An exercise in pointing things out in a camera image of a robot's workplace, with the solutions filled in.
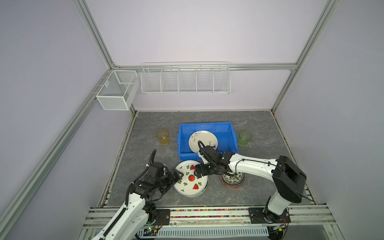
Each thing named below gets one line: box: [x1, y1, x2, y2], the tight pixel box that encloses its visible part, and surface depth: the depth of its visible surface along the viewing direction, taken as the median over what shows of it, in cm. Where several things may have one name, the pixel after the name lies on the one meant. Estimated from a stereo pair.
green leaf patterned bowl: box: [222, 172, 245, 186], surface depth 79 cm
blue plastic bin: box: [177, 122, 239, 161], surface depth 104 cm
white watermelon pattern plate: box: [174, 160, 209, 198], surface depth 84 cm
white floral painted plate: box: [188, 130, 218, 153], surface depth 104 cm
